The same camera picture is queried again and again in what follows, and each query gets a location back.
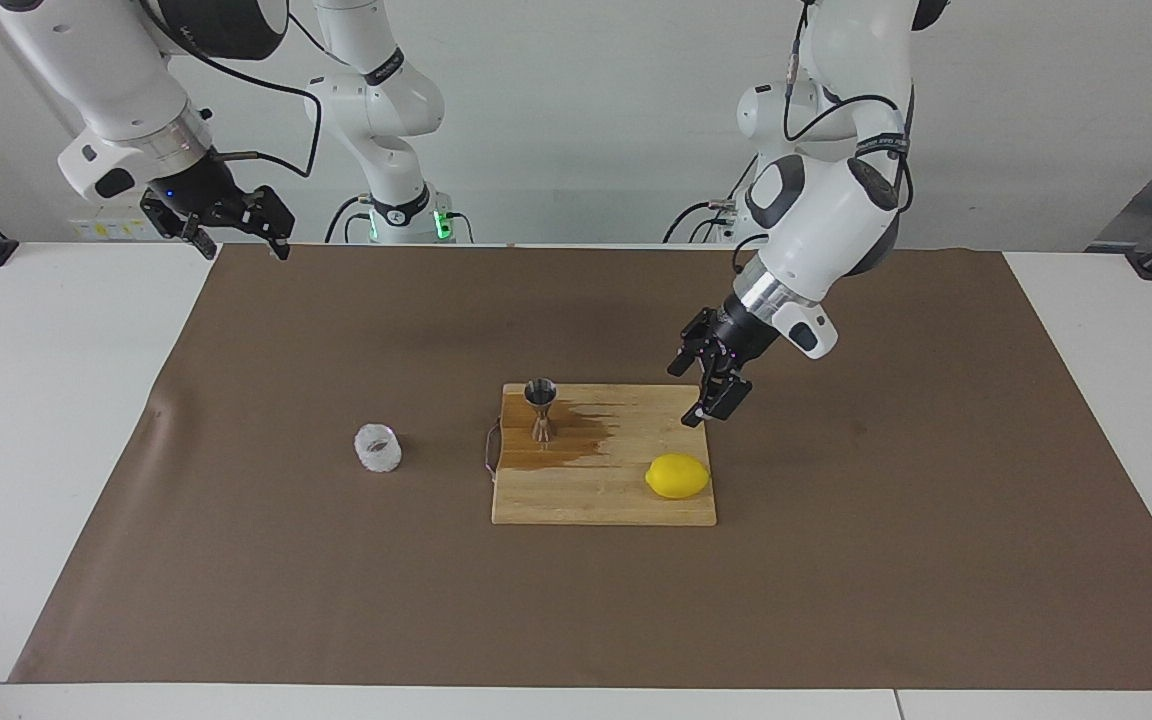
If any black base cable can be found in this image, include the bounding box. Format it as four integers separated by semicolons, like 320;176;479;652
663;200;737;244
324;196;369;244

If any wooden cutting board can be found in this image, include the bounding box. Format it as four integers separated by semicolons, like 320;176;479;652
484;384;718;527

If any yellow lemon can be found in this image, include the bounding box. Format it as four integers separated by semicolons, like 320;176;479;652
645;453;712;500

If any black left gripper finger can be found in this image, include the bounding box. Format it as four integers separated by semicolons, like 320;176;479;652
680;368;754;430
667;306;722;380

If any clear textured glass cup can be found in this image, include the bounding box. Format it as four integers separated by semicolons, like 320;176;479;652
354;424;403;474

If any white wall socket box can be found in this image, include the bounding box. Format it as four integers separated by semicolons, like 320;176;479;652
69;205;165;242

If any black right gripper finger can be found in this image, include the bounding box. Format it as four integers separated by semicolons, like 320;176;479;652
139;192;219;261
218;186;296;263

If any brown table mat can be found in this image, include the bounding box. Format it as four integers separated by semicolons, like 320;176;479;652
8;243;1152;691

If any steel double jigger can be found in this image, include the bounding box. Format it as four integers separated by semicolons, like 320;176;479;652
524;378;559;443

